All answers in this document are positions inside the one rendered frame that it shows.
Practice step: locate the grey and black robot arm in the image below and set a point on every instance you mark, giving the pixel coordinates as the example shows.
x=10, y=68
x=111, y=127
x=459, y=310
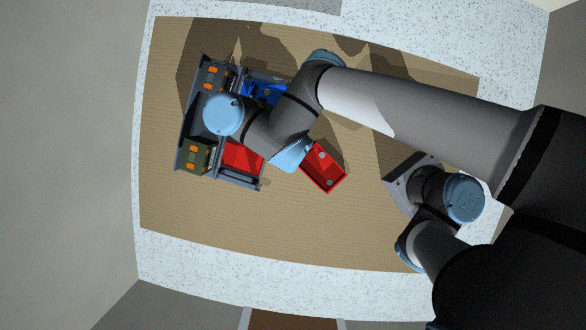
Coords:
x=534, y=275

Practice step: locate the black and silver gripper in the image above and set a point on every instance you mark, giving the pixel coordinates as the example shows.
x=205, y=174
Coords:
x=265, y=105

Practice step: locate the red plastic bin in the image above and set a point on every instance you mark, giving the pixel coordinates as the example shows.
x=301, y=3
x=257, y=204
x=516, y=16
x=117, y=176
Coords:
x=320, y=169

